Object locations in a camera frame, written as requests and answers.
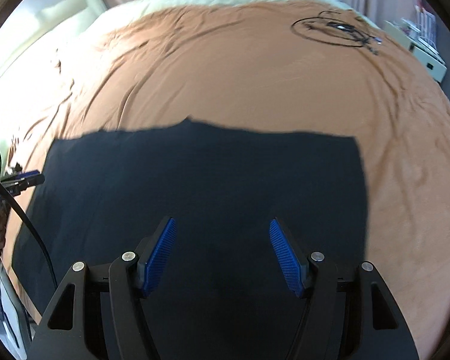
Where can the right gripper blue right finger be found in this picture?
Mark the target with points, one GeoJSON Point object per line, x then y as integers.
{"type": "Point", "coordinates": [293, 263]}

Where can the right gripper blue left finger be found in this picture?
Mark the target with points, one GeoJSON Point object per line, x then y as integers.
{"type": "Point", "coordinates": [154, 253]}

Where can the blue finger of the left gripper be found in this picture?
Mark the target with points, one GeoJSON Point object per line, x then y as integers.
{"type": "Point", "coordinates": [21, 175]}

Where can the black bear print t-shirt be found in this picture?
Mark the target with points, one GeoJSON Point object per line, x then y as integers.
{"type": "Point", "coordinates": [222, 295]}

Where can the cream leather headboard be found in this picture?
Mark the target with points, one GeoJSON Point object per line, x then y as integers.
{"type": "Point", "coordinates": [33, 19]}

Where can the orange bed blanket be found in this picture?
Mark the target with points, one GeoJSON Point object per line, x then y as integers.
{"type": "Point", "coordinates": [242, 67]}

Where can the white bedside cabinet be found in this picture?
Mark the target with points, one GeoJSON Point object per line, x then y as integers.
{"type": "Point", "coordinates": [431, 60]}

